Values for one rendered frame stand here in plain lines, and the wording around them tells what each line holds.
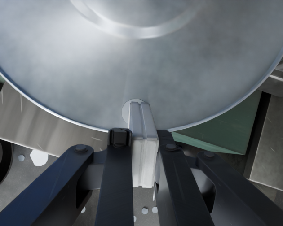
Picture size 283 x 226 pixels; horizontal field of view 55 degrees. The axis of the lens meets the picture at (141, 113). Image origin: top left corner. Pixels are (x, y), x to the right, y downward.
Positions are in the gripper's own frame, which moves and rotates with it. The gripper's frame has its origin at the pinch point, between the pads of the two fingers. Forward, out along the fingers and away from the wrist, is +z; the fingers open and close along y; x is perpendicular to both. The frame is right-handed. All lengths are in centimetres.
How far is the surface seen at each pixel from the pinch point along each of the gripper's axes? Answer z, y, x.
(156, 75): 5.7, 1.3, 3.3
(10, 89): 5.0, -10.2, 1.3
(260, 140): 16.7, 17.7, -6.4
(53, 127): 3.9, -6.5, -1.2
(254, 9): 8.3, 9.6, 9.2
